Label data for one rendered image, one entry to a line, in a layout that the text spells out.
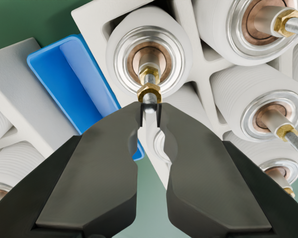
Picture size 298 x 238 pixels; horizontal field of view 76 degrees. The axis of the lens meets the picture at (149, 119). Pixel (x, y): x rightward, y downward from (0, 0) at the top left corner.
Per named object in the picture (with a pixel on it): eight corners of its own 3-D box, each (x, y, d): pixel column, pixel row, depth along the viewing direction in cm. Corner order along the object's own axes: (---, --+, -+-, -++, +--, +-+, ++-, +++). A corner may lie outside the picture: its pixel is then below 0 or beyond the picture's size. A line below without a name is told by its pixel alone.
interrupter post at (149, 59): (135, 55, 20) (133, 65, 17) (157, 49, 20) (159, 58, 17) (141, 76, 21) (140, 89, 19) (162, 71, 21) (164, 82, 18)
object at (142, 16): (115, 13, 34) (88, 29, 18) (168, -4, 32) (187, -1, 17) (131, 65, 39) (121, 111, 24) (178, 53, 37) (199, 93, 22)
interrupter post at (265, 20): (273, 31, 19) (295, 38, 16) (249, 32, 19) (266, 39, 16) (281, 3, 18) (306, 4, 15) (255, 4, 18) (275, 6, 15)
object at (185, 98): (137, 81, 41) (132, 133, 25) (178, 58, 38) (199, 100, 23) (159, 114, 45) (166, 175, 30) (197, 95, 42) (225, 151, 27)
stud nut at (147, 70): (147, 88, 18) (147, 92, 18) (135, 75, 18) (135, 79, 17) (163, 75, 18) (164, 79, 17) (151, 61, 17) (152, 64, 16)
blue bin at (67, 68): (51, 42, 43) (21, 57, 33) (94, 22, 41) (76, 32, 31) (113, 139, 58) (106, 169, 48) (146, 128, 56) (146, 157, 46)
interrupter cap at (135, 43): (102, 37, 19) (101, 38, 18) (177, 14, 18) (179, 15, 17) (127, 101, 23) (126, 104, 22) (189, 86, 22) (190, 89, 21)
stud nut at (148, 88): (147, 108, 15) (147, 114, 14) (132, 93, 14) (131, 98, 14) (167, 94, 14) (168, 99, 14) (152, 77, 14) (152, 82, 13)
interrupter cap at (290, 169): (303, 176, 31) (306, 180, 30) (257, 194, 33) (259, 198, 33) (290, 148, 27) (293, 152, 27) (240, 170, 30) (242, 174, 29)
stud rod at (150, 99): (148, 76, 19) (149, 117, 13) (142, 69, 19) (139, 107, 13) (156, 70, 19) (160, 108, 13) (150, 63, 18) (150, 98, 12)
